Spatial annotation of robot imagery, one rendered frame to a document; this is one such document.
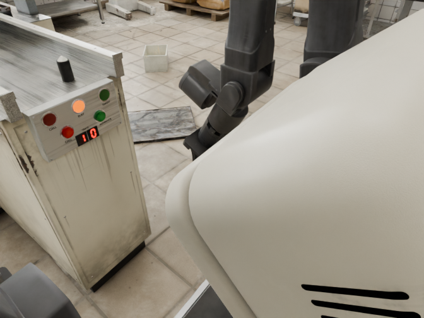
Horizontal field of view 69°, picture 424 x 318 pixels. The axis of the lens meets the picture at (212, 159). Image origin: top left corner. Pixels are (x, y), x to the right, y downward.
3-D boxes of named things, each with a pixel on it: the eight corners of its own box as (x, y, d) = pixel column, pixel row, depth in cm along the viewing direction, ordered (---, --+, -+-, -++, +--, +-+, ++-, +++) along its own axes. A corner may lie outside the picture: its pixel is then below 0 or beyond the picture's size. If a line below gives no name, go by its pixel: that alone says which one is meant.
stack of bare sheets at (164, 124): (106, 147, 201) (105, 143, 199) (110, 115, 231) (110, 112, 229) (197, 137, 209) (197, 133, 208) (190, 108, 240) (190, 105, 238)
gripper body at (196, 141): (180, 144, 60) (192, 121, 54) (212, 121, 66) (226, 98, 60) (204, 168, 59) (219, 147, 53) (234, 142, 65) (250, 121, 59)
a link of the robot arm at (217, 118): (238, 118, 50) (257, 105, 53) (209, 90, 51) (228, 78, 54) (222, 142, 55) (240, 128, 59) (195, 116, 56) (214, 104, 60)
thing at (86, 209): (7, 218, 154) (-111, 34, 98) (68, 181, 176) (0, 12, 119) (92, 303, 121) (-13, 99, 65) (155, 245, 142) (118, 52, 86)
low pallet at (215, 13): (159, 9, 476) (158, 0, 469) (193, -1, 525) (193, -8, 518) (221, 23, 419) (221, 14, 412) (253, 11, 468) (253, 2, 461)
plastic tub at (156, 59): (147, 60, 315) (145, 45, 305) (169, 60, 316) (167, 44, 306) (144, 72, 292) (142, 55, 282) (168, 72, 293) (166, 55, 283)
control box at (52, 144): (41, 158, 80) (21, 111, 72) (115, 119, 95) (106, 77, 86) (49, 163, 79) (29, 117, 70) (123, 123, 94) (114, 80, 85)
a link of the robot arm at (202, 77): (243, 94, 44) (272, 74, 50) (187, 42, 46) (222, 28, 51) (213, 141, 54) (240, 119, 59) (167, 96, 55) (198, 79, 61)
